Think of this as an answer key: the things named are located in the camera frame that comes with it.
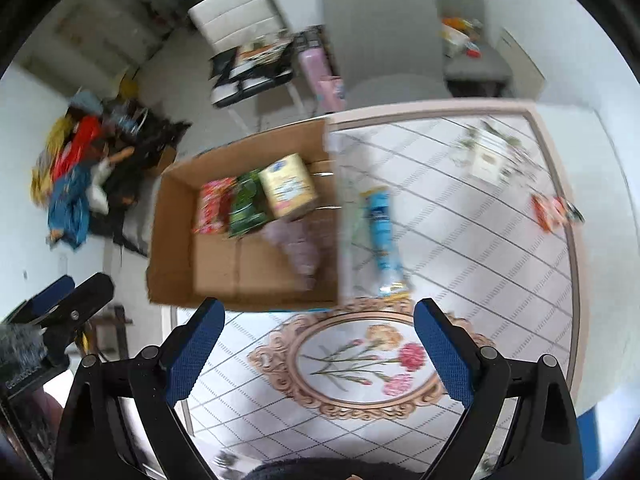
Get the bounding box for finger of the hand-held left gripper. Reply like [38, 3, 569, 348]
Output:
[31, 272, 116, 357]
[4, 274, 77, 325]

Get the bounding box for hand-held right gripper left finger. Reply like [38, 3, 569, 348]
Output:
[52, 297, 227, 480]

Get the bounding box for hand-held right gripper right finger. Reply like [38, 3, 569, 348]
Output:
[412, 297, 586, 480]

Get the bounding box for brown cardboard box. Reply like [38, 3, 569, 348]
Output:
[146, 119, 347, 312]

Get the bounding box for blue tube packet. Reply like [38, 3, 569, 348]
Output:
[357, 185, 416, 302]

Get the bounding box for small wooden stool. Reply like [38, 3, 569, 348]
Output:
[89, 305, 134, 358]

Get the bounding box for floral checked tablecloth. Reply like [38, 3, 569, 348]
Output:
[170, 102, 601, 480]

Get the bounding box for yellow bag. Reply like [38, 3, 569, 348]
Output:
[31, 115, 72, 207]

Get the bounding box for red snack packet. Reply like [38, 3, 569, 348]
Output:
[192, 177, 239, 235]

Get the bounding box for red plastic bag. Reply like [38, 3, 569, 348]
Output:
[52, 115, 104, 182]

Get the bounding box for green snack packet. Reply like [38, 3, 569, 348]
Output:
[227, 170, 274, 239]

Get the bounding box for black bag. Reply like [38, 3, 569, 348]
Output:
[99, 100, 194, 212]

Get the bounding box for red orange small packet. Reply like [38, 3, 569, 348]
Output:
[531, 194, 584, 234]

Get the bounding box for cream yellow carton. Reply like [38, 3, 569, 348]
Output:
[257, 153, 320, 221]

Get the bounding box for black side table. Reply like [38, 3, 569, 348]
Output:
[209, 35, 297, 109]

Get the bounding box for grey fabric chair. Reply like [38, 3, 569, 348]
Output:
[320, 0, 454, 112]
[405, 0, 515, 99]

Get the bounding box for pink bottle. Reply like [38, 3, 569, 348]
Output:
[297, 47, 347, 114]

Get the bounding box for printed flat box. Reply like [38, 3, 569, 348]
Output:
[235, 39, 294, 67]

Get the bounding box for orange white snack packets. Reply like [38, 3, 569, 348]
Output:
[440, 16, 485, 59]

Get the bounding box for white padded chair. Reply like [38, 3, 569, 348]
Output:
[187, 0, 289, 54]

